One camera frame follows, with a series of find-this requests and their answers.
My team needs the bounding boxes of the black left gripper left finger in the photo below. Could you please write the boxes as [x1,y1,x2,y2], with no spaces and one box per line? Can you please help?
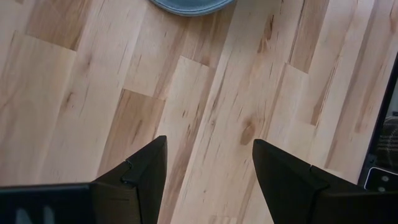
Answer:
[91,135,169,224]

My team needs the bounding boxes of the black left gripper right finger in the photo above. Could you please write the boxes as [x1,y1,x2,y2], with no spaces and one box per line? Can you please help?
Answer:
[251,138,363,224]

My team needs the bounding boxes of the grey denim cap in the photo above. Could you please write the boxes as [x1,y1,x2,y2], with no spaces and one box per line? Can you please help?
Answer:
[148,0,236,17]

